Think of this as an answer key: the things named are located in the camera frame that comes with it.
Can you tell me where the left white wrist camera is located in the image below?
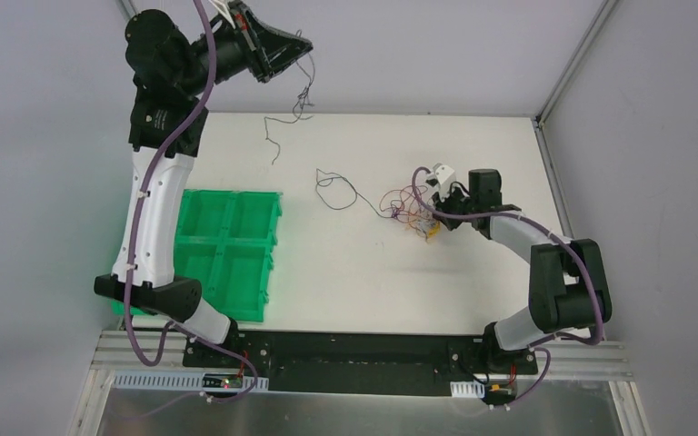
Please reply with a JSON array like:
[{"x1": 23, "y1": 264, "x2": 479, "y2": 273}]
[{"x1": 208, "y1": 0, "x2": 234, "y2": 26}]

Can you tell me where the aluminium frame rail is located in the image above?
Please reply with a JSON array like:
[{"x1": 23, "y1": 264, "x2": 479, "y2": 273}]
[{"x1": 90, "y1": 329, "x2": 194, "y2": 371}]

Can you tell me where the dark purple wire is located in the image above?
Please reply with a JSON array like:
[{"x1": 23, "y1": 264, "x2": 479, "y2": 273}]
[{"x1": 314, "y1": 168, "x2": 395, "y2": 221}]

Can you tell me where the left white cable duct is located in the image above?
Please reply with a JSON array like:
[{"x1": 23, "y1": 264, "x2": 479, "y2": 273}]
[{"x1": 113, "y1": 371, "x2": 269, "y2": 393}]

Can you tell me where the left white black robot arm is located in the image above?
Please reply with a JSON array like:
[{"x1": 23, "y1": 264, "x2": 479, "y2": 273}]
[{"x1": 93, "y1": 1, "x2": 314, "y2": 368}]

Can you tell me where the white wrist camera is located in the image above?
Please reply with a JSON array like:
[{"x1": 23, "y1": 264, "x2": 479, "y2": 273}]
[
  {"x1": 425, "y1": 163, "x2": 457, "y2": 202},
  {"x1": 208, "y1": 0, "x2": 234, "y2": 26}
]

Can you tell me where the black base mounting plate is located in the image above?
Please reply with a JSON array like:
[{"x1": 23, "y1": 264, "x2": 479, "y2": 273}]
[{"x1": 182, "y1": 329, "x2": 539, "y2": 399}]

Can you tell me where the multicolour wire bundle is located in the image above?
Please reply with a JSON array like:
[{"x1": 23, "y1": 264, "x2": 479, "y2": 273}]
[{"x1": 379, "y1": 183, "x2": 444, "y2": 243}]

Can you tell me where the thin dark grey wire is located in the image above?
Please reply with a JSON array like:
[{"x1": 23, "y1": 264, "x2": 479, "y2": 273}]
[{"x1": 263, "y1": 28, "x2": 317, "y2": 166}]

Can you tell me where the green plastic compartment bin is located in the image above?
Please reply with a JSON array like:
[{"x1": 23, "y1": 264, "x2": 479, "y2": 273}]
[{"x1": 94, "y1": 190, "x2": 282, "y2": 322}]

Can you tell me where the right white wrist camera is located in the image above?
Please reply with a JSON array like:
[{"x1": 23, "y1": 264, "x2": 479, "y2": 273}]
[{"x1": 425, "y1": 163, "x2": 457, "y2": 202}]

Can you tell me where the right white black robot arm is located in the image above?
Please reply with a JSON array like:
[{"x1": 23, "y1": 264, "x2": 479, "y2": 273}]
[{"x1": 425, "y1": 163, "x2": 612, "y2": 372}]

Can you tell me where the white cable duct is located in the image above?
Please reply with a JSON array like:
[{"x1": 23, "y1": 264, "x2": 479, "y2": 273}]
[
  {"x1": 113, "y1": 371, "x2": 269, "y2": 393},
  {"x1": 450, "y1": 381, "x2": 485, "y2": 399}
]

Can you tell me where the right white cable duct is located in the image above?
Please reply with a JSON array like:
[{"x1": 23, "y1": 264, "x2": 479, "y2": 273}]
[{"x1": 450, "y1": 381, "x2": 485, "y2": 399}]

